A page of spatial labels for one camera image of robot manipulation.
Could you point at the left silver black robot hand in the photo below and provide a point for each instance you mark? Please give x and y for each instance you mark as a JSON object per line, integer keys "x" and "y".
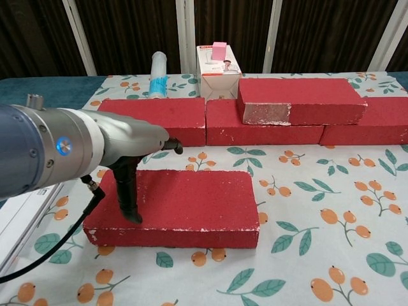
{"x": 130, "y": 137}

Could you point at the red brick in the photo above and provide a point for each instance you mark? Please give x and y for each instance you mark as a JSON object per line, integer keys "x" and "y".
{"x": 303, "y": 92}
{"x": 197, "y": 204}
{"x": 382, "y": 121}
{"x": 188, "y": 118}
{"x": 223, "y": 118}

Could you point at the clear cling film roll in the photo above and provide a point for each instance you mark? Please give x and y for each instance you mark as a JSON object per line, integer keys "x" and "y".
{"x": 158, "y": 76}

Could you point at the white lamp product box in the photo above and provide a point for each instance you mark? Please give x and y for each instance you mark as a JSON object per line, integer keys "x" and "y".
{"x": 218, "y": 83}

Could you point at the small pink cube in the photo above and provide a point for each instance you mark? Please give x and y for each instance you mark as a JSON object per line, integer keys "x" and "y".
{"x": 219, "y": 51}

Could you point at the white folding stand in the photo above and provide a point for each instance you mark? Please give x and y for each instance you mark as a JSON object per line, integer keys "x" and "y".
{"x": 22, "y": 223}

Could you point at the floral print tablecloth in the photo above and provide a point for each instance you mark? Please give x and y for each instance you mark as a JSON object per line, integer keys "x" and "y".
{"x": 303, "y": 207}

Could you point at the white metal frame pole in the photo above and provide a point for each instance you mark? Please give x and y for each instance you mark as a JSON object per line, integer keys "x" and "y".
{"x": 274, "y": 35}
{"x": 385, "y": 38}
{"x": 185, "y": 35}
{"x": 79, "y": 38}

